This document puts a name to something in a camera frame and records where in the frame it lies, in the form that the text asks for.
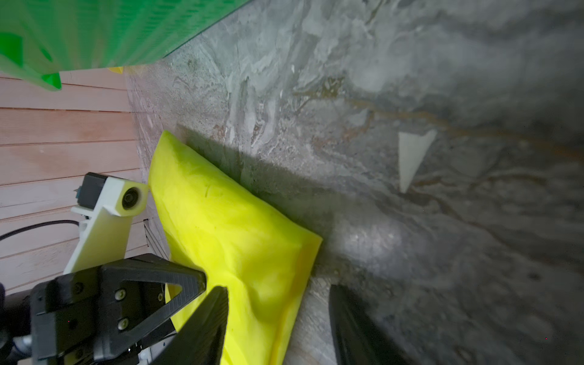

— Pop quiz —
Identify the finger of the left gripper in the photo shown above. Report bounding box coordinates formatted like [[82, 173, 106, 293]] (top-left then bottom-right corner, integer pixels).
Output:
[[94, 254, 207, 362]]

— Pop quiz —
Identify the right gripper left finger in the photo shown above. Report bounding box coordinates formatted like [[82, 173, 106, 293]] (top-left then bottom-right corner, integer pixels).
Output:
[[153, 287, 228, 365]]

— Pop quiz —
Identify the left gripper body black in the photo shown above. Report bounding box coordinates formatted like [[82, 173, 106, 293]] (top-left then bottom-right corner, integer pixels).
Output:
[[1, 269, 149, 364]]

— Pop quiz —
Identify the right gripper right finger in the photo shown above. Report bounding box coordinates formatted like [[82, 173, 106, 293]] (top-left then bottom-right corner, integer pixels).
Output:
[[328, 284, 410, 364]]

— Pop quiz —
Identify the neon yellow raincoat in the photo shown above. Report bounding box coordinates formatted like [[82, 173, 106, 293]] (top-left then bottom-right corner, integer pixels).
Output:
[[148, 132, 322, 364]]

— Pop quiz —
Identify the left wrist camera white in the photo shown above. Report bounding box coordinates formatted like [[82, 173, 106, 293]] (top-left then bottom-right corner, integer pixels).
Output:
[[63, 173, 148, 275]]

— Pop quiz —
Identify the green plastic basket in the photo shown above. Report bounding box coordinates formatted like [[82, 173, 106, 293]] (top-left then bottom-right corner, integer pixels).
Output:
[[1, 0, 245, 91]]

